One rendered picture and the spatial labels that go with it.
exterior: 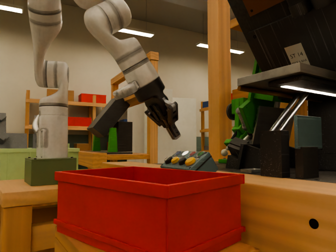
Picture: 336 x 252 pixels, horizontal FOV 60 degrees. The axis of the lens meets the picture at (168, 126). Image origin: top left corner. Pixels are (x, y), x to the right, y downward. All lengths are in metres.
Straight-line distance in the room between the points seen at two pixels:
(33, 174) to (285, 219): 0.72
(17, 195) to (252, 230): 0.61
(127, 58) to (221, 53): 1.01
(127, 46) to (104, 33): 0.06
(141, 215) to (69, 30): 7.95
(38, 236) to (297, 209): 0.69
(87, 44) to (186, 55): 3.05
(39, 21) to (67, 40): 7.25
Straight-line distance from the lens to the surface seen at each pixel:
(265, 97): 0.89
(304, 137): 0.72
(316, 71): 0.66
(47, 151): 1.02
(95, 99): 7.36
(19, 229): 0.92
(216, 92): 1.59
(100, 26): 0.67
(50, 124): 1.02
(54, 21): 0.96
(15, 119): 7.70
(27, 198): 0.90
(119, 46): 0.68
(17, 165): 1.47
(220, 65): 1.61
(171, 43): 9.24
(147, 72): 0.68
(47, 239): 0.95
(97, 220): 0.53
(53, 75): 1.04
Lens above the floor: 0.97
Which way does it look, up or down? 4 degrees up
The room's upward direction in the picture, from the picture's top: straight up
